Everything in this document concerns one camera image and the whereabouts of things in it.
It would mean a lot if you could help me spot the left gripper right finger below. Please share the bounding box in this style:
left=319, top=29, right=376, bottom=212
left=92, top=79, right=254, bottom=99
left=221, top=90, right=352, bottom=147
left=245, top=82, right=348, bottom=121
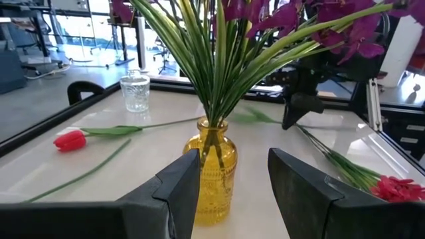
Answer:
left=267, top=147, right=425, bottom=239

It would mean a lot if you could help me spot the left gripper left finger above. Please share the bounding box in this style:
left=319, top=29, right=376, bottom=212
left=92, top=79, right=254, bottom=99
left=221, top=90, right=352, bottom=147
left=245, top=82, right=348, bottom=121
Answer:
left=0, top=148, right=202, bottom=239

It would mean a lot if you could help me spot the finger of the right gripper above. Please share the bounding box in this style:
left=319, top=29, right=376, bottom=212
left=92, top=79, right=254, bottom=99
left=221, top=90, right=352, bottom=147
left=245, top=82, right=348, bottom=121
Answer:
left=282, top=92, right=325, bottom=130

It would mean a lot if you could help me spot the yellow glass vase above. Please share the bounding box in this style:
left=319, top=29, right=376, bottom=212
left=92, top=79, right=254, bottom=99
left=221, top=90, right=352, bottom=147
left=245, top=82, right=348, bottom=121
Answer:
left=183, top=116, right=238, bottom=227

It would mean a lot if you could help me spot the dark red tulip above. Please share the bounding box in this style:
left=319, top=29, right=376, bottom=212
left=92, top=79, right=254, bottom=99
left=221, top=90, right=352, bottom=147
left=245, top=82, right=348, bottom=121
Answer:
left=25, top=138, right=133, bottom=203

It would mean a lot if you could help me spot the red flower bunch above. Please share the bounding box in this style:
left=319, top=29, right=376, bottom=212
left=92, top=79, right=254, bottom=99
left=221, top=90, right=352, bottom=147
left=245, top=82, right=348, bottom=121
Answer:
left=295, top=123, right=425, bottom=204

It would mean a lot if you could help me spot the long-stemmed red tulip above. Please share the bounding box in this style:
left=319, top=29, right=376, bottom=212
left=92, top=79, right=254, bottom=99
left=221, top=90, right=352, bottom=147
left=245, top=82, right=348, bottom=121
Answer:
left=52, top=106, right=290, bottom=153

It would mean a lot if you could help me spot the clear glass vase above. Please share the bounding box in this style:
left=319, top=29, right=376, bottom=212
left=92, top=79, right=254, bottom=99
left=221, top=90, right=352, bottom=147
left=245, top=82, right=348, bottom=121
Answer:
left=119, top=69, right=151, bottom=113

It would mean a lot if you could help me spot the white pillar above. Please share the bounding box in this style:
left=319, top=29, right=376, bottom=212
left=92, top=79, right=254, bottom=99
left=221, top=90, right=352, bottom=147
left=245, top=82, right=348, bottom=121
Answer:
left=378, top=15, right=425, bottom=89

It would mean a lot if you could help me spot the black drawer cabinet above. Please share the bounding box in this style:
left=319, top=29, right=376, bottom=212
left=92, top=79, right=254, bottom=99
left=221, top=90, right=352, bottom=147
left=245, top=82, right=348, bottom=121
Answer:
left=381, top=106, right=425, bottom=167

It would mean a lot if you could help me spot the black office chair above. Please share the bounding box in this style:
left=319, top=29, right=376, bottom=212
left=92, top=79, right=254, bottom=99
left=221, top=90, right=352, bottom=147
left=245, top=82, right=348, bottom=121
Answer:
left=153, top=36, right=177, bottom=76

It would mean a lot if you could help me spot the black rolling stand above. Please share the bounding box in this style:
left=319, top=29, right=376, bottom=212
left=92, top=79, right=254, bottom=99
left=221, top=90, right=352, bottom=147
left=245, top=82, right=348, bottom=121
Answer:
left=108, top=13, right=147, bottom=70

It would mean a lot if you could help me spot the grey cabinet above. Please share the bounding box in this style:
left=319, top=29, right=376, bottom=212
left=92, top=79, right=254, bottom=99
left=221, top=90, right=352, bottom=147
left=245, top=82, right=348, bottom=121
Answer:
left=0, top=49, right=27, bottom=94

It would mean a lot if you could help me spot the black office desk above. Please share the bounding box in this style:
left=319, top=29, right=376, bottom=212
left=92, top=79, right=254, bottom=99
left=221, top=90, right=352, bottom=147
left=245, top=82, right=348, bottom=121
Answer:
left=0, top=1, right=54, bottom=59

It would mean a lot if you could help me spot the silver aluminium post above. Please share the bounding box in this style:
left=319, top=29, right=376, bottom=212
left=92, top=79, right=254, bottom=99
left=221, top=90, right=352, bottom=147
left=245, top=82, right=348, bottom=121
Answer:
left=366, top=78, right=383, bottom=133

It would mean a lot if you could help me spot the black arched handle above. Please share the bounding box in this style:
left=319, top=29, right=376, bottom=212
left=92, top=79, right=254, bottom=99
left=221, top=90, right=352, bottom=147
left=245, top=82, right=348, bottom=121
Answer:
left=67, top=80, right=106, bottom=106

